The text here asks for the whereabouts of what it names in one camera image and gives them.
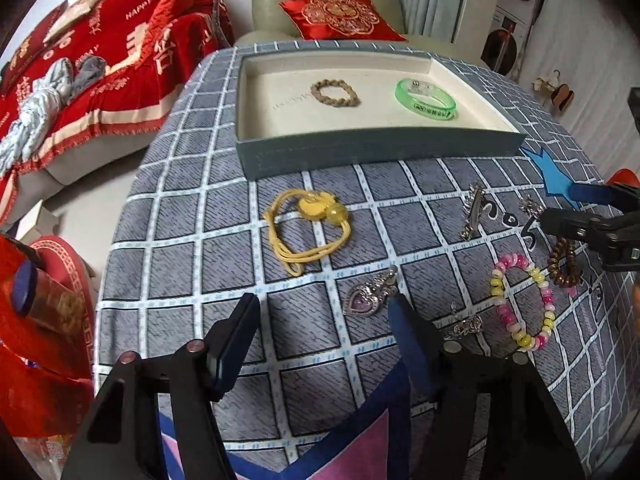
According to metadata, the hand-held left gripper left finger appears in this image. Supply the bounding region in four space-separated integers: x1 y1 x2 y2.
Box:
60 293 262 480

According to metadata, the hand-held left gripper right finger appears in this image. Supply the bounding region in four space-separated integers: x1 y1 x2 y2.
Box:
389 293 586 480

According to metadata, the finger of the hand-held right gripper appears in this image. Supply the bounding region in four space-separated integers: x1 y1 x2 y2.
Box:
567 180 640 208
541 207 640 273

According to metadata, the small silver charm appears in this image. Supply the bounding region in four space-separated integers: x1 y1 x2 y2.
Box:
517 195 546 218
442 301 485 342

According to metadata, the brown spiral hair tie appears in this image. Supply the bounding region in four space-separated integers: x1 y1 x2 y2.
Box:
546 237 586 297

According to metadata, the silver heart pendant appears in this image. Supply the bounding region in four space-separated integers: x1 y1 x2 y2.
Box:
342 266 400 317

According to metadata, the pink yellow bead bracelet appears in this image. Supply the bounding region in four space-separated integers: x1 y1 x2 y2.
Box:
489 254 557 352

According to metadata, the silver hair clip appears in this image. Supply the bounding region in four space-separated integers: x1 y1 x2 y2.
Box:
459 182 487 241

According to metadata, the yellow hair tie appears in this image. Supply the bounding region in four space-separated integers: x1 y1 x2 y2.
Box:
262 189 353 277

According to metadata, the grey-blue jewelry tray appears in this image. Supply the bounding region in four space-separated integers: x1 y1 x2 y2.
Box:
235 41 523 182

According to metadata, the red plastic stool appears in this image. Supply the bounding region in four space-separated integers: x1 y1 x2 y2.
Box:
605 169 640 193

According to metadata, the small decorative hanger stand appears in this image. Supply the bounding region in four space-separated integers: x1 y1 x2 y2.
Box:
531 67 576 112

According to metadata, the grey checked tablecloth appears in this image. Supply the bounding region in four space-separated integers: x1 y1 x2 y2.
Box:
92 42 640 480

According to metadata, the green translucent bangle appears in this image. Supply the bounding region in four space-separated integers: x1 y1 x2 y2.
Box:
395 77 460 121

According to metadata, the jar with blue lid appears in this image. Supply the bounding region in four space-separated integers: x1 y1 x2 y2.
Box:
12 260 88 333

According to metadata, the red blanket sofa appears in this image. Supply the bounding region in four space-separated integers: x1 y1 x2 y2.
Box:
0 0 236 228

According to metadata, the white cardboard box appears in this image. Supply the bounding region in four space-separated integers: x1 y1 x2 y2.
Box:
15 200 61 241

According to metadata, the red printed blanket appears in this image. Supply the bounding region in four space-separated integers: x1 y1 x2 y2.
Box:
0 0 236 223

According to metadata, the red embroidered cushion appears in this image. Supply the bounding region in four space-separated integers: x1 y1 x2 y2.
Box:
278 0 408 43

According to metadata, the light blue garment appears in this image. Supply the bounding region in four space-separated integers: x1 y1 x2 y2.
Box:
0 57 76 176

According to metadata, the grey garment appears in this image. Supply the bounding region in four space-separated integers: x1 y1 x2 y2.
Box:
67 55 111 103

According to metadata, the silver pole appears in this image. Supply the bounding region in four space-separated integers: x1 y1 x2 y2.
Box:
212 0 231 51

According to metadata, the dark red pillow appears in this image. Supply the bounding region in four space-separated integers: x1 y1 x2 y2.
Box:
10 0 68 68

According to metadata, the portrait print pillow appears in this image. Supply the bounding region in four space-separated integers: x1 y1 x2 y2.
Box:
42 0 111 43

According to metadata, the braided brown bracelet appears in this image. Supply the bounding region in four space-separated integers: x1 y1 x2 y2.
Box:
310 79 362 109

